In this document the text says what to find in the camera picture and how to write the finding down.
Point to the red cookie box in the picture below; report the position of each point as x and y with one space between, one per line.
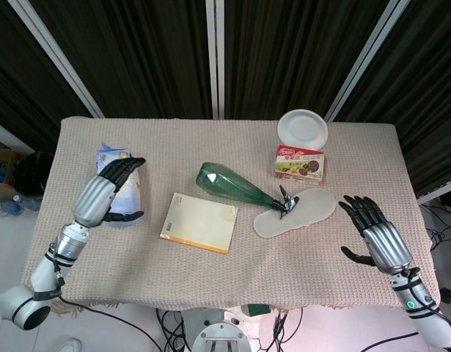
300 166

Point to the yellow bordered notebook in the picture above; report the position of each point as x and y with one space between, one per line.
199 221

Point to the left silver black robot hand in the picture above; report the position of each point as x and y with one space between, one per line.
95 194

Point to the clear plastic water bottle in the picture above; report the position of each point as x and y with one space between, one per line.
18 204

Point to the white paper plate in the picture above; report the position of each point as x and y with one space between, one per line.
302 130

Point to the black binder clip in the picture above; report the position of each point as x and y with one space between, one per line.
286 202

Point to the beige shoe insole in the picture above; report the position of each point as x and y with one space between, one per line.
302 214

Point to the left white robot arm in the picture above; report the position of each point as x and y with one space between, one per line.
45 271

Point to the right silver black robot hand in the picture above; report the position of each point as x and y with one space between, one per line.
388 243

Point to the blue white plastic bag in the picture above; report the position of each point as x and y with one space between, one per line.
128 190

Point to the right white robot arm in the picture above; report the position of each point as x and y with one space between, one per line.
421 308

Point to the white partition frame post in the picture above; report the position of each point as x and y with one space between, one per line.
56 55
215 58
368 58

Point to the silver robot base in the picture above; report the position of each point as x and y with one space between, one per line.
219 331

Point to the green plastic bottle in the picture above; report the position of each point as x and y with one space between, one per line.
229 185

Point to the beige woven tablecloth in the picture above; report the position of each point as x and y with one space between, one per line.
225 220

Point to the white shoe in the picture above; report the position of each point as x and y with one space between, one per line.
69 345

